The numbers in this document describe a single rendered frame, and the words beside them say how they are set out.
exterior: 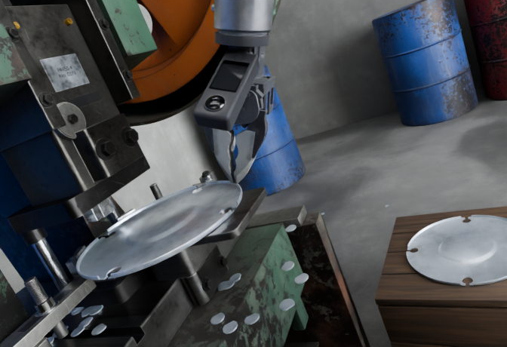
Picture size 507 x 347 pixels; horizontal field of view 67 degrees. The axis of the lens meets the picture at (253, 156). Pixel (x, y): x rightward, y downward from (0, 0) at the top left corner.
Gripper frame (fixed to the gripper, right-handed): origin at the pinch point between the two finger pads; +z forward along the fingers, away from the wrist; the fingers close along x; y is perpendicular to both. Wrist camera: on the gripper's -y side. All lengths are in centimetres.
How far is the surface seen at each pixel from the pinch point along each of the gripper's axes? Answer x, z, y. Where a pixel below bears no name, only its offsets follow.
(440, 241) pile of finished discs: -41, 34, 50
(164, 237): 9.1, 9.8, -4.7
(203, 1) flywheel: 21.4, -22.8, 37.3
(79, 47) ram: 29.8, -15.5, 6.3
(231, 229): -2.1, 4.8, -6.1
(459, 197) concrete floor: -66, 61, 139
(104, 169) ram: 19.5, 0.7, -3.7
